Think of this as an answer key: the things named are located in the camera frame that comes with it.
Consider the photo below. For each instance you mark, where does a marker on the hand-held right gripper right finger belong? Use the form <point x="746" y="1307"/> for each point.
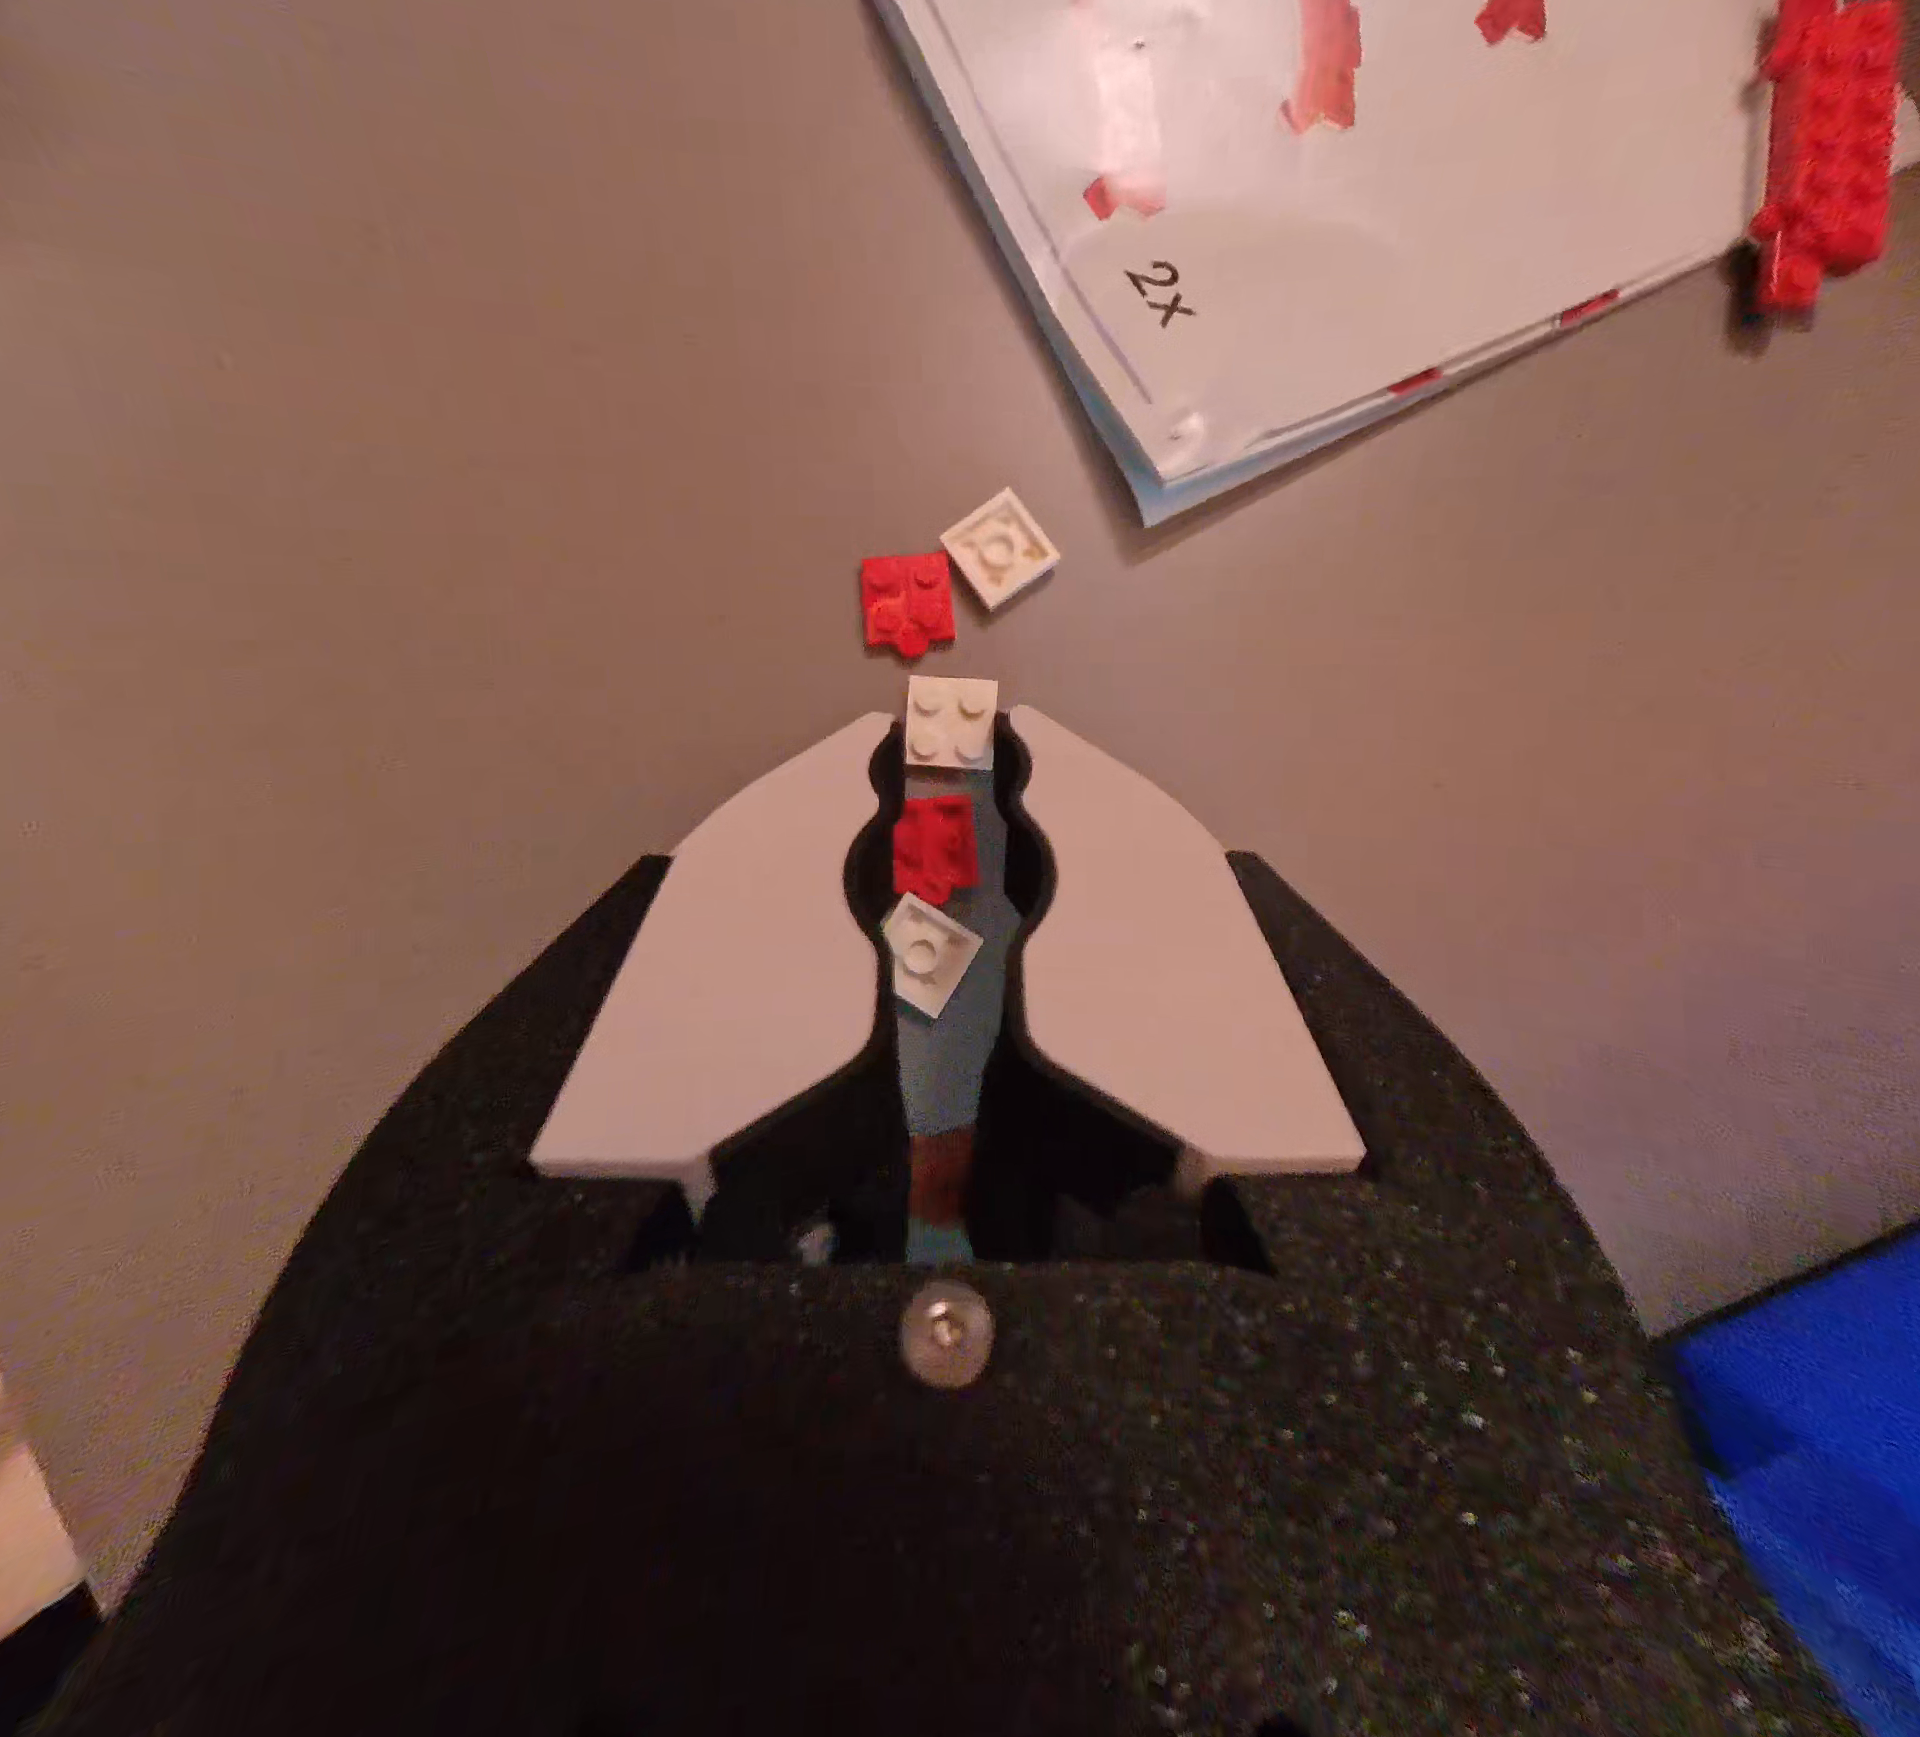
<point x="1184" y="986"/>

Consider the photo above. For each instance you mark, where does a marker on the red toy brick assembly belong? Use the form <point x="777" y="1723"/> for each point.
<point x="1823" y="141"/>

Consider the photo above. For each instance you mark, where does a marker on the red small brick plate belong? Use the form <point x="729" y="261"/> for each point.
<point x="908" y="600"/>
<point x="931" y="845"/>

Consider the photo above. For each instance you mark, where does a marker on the open brick instruction booklet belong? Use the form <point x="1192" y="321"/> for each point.
<point x="1351" y="192"/>

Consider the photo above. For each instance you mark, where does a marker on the blue box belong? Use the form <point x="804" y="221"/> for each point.
<point x="1823" y="1437"/>

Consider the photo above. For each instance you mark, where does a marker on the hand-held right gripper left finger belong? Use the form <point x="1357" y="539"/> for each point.
<point x="735" y="972"/>

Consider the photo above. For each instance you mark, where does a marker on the white square brick plate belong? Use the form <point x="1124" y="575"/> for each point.
<point x="950" y="721"/>
<point x="931" y="957"/>
<point x="999" y="546"/>

